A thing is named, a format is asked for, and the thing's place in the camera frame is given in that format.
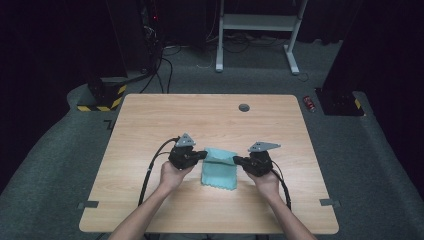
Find cables under white stand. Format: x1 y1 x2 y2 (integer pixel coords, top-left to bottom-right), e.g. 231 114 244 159
195 30 288 69

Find black base with yellow corner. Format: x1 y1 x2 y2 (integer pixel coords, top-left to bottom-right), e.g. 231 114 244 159
314 87 366 117

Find black floor cables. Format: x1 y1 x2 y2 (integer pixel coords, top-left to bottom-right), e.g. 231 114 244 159
139 43 184 95

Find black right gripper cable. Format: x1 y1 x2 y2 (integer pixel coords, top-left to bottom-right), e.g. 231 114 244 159
270 159 293 212

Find grey tape strip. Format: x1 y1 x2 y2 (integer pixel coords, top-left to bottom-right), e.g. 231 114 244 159
76 200 100 211
318 198 342 209

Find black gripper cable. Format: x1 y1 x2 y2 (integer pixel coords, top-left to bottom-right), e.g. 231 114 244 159
137 136 182 208
270 159 293 212

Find white metal stand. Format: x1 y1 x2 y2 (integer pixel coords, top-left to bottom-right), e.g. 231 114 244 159
214 0 309 76

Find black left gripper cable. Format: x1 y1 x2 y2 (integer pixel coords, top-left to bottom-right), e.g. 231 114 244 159
137 136 182 208

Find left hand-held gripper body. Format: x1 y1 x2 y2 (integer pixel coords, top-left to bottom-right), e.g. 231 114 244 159
168 133 197 171

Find person's right hand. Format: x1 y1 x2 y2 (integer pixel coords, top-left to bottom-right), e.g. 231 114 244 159
246 169 282 202

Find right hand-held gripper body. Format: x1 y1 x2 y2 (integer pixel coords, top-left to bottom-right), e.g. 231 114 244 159
247 141 282 178

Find dark equipment with red light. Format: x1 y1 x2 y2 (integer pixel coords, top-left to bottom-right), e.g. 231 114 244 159
139 0 164 73

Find small red object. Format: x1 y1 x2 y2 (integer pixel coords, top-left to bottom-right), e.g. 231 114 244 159
302 95 317 113

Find person's left hand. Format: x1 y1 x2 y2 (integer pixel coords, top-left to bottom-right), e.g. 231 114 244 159
158 160 196 195

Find teal cloth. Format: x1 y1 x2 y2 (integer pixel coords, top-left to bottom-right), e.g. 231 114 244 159
200 146 239 192

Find black yellow striped base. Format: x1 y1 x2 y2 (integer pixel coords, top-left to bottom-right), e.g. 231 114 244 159
76 76 129 113

